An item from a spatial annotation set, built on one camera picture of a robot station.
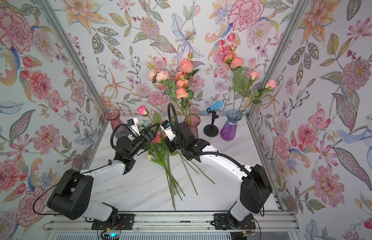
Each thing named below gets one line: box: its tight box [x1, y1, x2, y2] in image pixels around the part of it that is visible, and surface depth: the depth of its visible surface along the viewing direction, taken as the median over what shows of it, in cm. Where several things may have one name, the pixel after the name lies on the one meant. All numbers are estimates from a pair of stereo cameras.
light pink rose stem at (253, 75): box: [236, 70, 261, 116], surface depth 87 cm
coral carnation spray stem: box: [224, 51, 244, 111], surface depth 87 cm
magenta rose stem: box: [137, 105, 162, 125], surface depth 79 cm
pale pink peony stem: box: [148, 69, 187, 117], surface depth 80 cm
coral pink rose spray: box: [175, 78, 195, 116], surface depth 82 cm
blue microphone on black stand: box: [203, 100, 223, 137], surface depth 112 cm
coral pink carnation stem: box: [180, 58, 194, 101], surface depth 84 cm
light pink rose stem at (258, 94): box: [243, 79, 277, 116], surface depth 86 cm
